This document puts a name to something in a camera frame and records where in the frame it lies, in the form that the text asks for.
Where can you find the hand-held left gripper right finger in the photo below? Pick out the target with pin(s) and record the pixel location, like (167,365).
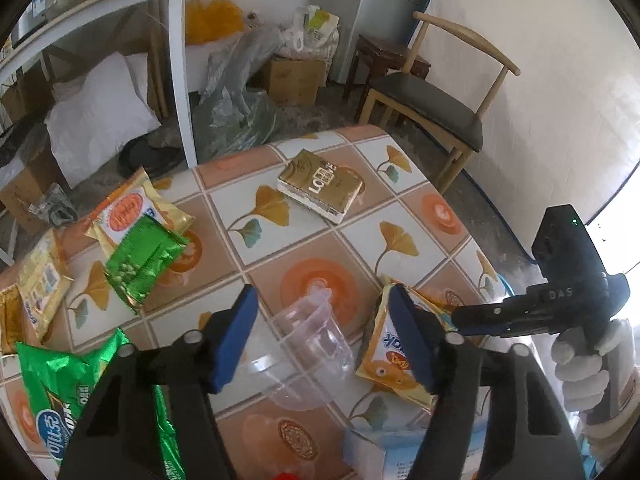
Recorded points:
(410,335)

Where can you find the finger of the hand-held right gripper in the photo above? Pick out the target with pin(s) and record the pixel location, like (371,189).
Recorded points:
(510,329)
(500,311)

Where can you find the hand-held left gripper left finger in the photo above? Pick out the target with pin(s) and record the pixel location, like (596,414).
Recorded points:
(235,340)

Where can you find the orange yellow snack packet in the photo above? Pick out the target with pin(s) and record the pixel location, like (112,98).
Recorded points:
(382,360)

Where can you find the clear plastic cup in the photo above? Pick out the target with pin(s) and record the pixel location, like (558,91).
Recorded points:
(310,350)

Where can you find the large green red chip bag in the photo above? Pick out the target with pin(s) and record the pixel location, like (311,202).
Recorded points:
(55,390)

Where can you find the person's right hand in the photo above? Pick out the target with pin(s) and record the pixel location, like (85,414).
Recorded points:
(580,380)

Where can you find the patterned orange white tablecloth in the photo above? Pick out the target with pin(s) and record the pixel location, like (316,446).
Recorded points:
(310,270)

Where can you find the light blue white carton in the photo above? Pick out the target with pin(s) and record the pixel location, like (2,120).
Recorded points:
(380,450)

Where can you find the small green foil packet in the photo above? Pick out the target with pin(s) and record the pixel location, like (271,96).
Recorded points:
(142,260)

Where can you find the yellow orange labelled packet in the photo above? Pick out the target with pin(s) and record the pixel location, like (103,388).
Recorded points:
(127,210)

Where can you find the white panel blue edge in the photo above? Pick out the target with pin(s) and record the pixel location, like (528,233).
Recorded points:
(550,85)

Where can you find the gold white box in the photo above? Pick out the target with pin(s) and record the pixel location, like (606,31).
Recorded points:
(320,180)

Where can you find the pale yellow snack packet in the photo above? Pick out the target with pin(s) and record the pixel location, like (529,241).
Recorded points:
(45,280)

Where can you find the black round basin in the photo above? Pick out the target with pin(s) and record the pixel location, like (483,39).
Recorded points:
(150,157)

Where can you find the wooden chair black seat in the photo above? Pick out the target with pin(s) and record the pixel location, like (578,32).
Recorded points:
(430,105)

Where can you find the small orange gold packet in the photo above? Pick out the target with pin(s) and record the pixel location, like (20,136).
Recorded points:
(10,320)

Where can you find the grey clear plastic bag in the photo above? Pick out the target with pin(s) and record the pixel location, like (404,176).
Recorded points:
(235,100)

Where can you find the brown cardboard box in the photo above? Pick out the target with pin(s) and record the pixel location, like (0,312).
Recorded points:
(292,80)
(25,195)

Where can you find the white sack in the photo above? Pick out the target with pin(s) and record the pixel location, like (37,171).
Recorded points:
(100,115)

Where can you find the dark brown wooden stool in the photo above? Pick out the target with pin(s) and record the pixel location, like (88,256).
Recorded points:
(385,50)

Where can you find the white side table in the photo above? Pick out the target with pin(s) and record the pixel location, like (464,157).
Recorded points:
(175,60)

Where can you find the grey refrigerator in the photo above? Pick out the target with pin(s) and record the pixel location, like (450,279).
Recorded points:
(380,0)

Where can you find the white bag green label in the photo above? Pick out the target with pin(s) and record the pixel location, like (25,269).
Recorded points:
(315,30)

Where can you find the orange plastic bag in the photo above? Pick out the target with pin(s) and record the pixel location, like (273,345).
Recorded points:
(215,20)

